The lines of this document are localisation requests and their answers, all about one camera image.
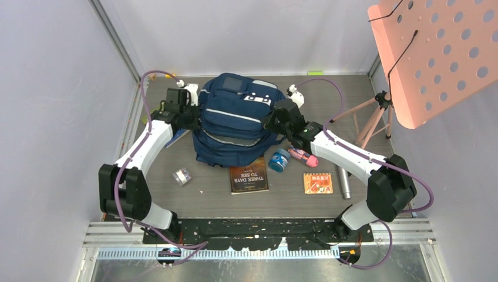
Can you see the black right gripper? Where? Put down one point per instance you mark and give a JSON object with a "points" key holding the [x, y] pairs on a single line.
{"points": [[269, 121]]}

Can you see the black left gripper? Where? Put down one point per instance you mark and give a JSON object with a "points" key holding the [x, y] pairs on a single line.
{"points": [[194, 124]]}

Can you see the navy blue backpack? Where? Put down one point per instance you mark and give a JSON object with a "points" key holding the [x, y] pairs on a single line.
{"points": [[231, 109]]}

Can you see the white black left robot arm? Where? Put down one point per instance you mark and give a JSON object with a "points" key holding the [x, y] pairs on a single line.
{"points": [[123, 191]]}

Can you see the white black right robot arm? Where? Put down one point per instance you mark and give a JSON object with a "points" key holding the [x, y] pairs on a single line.
{"points": [[390, 187]]}

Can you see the blue green landscape book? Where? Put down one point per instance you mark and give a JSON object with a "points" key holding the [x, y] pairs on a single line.
{"points": [[178, 135]]}

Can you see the blue lidded round container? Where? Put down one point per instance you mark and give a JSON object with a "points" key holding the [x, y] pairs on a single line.
{"points": [[279, 160]]}

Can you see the pink pencil case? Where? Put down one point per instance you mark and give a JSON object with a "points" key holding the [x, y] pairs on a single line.
{"points": [[303, 156]]}

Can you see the green tape piece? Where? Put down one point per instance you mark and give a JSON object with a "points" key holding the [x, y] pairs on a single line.
{"points": [[315, 73]]}

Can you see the small clear plastic jar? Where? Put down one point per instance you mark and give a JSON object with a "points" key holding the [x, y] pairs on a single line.
{"points": [[182, 176]]}

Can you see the dark Three Days book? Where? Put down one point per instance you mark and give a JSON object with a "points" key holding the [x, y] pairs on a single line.
{"points": [[249, 179]]}

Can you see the orange spiral notepad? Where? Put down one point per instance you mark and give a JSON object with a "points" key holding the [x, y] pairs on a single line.
{"points": [[318, 183]]}

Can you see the silver metal cylinder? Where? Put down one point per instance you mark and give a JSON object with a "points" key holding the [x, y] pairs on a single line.
{"points": [[344, 183]]}

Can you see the pink perforated stand board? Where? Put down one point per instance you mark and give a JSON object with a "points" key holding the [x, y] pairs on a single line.
{"points": [[435, 54]]}

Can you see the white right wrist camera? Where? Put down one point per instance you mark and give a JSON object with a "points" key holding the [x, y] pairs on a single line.
{"points": [[296, 96]]}

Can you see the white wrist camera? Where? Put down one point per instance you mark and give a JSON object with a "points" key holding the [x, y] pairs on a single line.
{"points": [[192, 88], [296, 96]]}

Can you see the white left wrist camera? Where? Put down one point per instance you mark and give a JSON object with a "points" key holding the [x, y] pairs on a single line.
{"points": [[192, 88]]}

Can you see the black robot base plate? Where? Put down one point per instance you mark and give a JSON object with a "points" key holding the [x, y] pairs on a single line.
{"points": [[257, 234]]}

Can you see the aluminium frame rail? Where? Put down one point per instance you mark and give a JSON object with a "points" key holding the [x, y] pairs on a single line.
{"points": [[111, 31]]}

